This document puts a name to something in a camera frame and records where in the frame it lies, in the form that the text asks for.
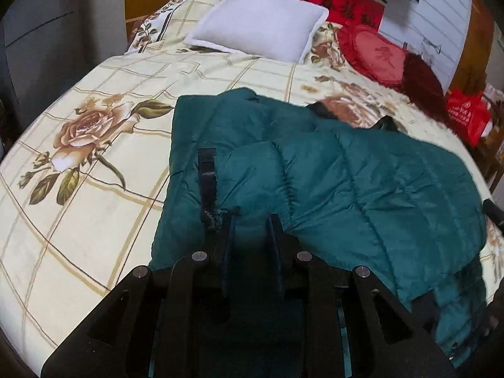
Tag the red wall poster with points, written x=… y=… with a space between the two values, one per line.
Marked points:
x=334 y=2

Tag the bed with floral sheet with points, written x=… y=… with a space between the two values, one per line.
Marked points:
x=78 y=224

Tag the grey wardrobe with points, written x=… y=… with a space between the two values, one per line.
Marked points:
x=51 y=27

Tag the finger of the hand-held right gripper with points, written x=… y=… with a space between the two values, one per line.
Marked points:
x=495 y=212

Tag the wooden door frame panel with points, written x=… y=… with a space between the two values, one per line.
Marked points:
x=472 y=43

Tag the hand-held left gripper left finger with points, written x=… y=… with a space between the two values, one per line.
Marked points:
x=227 y=244

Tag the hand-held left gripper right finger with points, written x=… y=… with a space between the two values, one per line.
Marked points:
x=277 y=244

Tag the red plastic bag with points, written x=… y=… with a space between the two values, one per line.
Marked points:
x=466 y=114

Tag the wooden chair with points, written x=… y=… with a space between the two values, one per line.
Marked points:
x=494 y=157

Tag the white pillow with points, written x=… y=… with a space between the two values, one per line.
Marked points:
x=260 y=21

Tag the red heart-shaped cushion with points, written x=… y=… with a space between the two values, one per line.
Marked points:
x=374 y=55

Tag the green down jacket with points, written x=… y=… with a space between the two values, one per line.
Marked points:
x=354 y=189

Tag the dark red cushion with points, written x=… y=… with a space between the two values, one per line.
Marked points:
x=423 y=82

